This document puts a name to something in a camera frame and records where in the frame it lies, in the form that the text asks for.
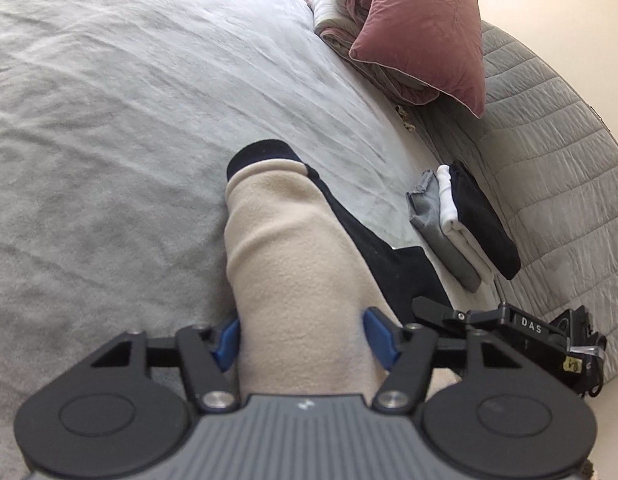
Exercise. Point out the pink velvet pillow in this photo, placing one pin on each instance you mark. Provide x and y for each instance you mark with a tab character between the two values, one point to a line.
436	42

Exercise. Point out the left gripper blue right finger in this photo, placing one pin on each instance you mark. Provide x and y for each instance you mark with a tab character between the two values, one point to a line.
406	355

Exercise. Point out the folded white garment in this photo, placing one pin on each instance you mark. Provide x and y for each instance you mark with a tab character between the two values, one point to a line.
455	230

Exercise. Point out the beige black bear sweatshirt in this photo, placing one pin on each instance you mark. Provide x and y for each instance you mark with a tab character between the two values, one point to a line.
303	271

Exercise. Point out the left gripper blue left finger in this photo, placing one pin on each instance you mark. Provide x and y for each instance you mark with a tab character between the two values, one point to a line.
206	353

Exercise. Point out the grey quilted headboard cover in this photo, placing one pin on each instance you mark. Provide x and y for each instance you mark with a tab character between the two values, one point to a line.
549	166

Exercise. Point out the folded grey pink quilt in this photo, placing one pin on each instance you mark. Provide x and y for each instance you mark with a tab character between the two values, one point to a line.
339	23

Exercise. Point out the folded grey sweater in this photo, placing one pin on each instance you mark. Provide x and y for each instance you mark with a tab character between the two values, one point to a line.
424	207

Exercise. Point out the folded black garment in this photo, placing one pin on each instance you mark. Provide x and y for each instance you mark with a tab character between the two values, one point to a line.
476	213

